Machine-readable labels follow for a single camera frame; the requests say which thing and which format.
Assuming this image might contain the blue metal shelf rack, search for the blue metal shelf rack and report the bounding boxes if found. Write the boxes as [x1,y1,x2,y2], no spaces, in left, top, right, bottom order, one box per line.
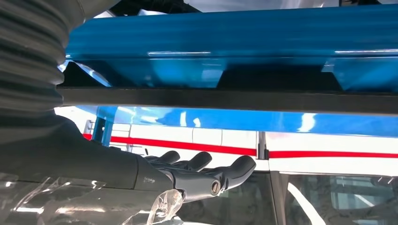
[57,3,398,147]

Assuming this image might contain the grey metal pole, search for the grey metal pole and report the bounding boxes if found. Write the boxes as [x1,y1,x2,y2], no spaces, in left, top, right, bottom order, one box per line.
[256,131,270,161]

